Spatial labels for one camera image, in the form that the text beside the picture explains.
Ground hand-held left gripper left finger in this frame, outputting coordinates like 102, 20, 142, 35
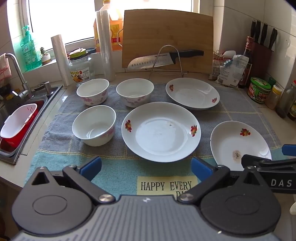
31, 156, 116, 206

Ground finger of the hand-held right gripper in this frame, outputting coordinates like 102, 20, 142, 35
282, 144, 296, 156
241, 154, 296, 173

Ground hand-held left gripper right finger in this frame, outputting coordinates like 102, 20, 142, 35
177, 157, 263, 206

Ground white plate red flower print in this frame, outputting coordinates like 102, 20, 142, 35
210, 120, 272, 171
121, 101, 201, 163
165, 77, 220, 110

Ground white bowl pink floral print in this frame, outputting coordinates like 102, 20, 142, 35
76, 78, 110, 106
116, 78, 154, 108
72, 105, 116, 147

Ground grey blue checked dish towel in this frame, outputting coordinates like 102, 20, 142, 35
24, 82, 296, 200

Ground clear glass bottle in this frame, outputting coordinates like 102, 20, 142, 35
276, 80, 296, 118

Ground yellow-lid spice jar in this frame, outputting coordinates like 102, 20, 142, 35
265, 85, 283, 110

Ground green-lid sauce jar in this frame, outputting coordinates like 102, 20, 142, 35
247, 77, 271, 104

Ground red plastic basin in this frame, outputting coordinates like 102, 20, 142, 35
0, 97, 45, 151

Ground white plastic colander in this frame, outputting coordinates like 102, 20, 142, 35
0, 103, 38, 139

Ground dark brown knife block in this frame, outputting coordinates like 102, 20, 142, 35
251, 40, 273, 79

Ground crumpled white food bag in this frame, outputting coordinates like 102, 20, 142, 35
216, 54, 250, 87

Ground glass jar yellow-green lid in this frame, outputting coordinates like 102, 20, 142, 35
68, 48, 95, 87

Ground red white food bag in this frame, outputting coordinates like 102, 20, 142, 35
209, 57, 228, 81

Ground dark soy sauce bottle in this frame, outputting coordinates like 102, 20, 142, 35
238, 36, 255, 89

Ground steel sink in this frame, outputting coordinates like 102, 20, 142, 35
0, 85, 63, 165

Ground white plastic bottle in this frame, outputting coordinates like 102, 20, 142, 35
221, 50, 237, 59

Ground short plastic wrap roll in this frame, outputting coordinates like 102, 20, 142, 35
51, 34, 74, 87

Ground small potted plant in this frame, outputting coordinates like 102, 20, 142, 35
39, 46, 51, 64

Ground tall plastic wrap roll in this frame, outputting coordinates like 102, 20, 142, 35
96, 10, 116, 81

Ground steel faucet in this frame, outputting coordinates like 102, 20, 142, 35
5, 53, 34, 99

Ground green dish soap bottle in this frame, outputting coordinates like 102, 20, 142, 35
20, 25, 42, 71

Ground red white checked cloth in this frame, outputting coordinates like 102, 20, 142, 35
0, 53, 12, 80

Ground orange cooking oil bottle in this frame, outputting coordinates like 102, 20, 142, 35
94, 0, 124, 52

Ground bamboo cutting board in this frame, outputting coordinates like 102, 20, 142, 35
117, 10, 214, 74

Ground window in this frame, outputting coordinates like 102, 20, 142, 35
14, 0, 199, 47

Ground black-handled kitchen knife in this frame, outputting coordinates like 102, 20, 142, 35
128, 49, 205, 69

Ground steel wire rack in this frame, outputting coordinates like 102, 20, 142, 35
148, 45, 188, 80

